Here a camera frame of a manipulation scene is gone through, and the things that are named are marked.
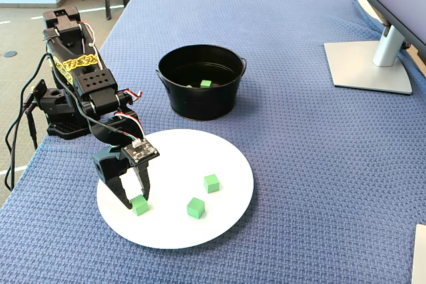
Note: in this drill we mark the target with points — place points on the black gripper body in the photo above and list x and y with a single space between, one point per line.
109 166

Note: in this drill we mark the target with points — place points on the white round plate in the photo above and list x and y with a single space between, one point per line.
176 224

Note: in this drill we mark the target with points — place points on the blue woven table cloth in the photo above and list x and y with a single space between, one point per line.
299 164

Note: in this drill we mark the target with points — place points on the computer monitor silver stand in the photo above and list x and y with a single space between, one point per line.
366 71

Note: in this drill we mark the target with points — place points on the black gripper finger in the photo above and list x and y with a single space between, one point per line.
121 192
145 181

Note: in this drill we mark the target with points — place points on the white flat object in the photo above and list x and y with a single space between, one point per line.
420 257

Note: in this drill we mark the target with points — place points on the small camera circuit board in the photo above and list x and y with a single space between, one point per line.
141 152

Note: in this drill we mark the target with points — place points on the black metal bucket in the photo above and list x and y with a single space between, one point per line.
199 104

